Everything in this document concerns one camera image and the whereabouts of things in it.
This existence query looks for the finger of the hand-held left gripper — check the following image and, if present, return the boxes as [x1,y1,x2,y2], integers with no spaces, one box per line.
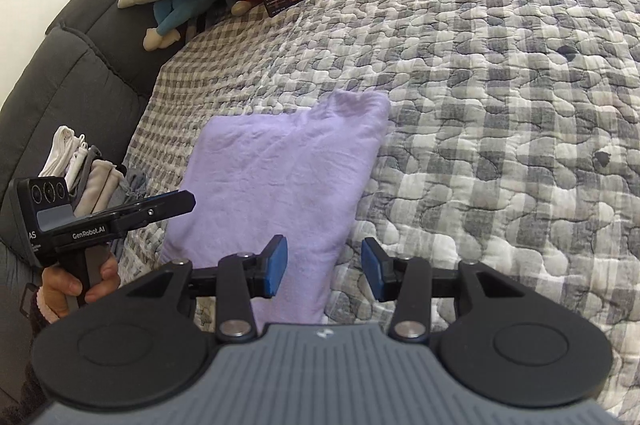
[114,189,197,232]

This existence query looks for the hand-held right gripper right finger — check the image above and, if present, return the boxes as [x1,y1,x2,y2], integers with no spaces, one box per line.
[361,236,533,341]

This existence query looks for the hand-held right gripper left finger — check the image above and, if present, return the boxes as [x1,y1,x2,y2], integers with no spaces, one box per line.
[122,234,289,341]

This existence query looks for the purple pants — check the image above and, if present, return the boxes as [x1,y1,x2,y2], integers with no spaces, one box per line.
[159,89,391,325]

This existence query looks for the person's left forearm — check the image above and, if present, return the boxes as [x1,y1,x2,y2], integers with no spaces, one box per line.
[17,285,71,406]

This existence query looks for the stack of folded clothes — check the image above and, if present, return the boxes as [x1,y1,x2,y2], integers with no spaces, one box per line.
[37,125,148,218]

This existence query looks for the person's left hand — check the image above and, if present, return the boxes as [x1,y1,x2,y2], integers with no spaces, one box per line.
[41,255,121,319]

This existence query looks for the dark grey padded headboard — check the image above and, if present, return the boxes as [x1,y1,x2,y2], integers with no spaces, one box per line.
[0,0,181,286]

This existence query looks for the blue plush toy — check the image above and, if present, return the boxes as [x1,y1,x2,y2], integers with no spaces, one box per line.
[143,0,251,52]

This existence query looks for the grey checkered quilt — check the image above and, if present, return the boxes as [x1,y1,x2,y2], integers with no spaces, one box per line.
[107,0,640,425]

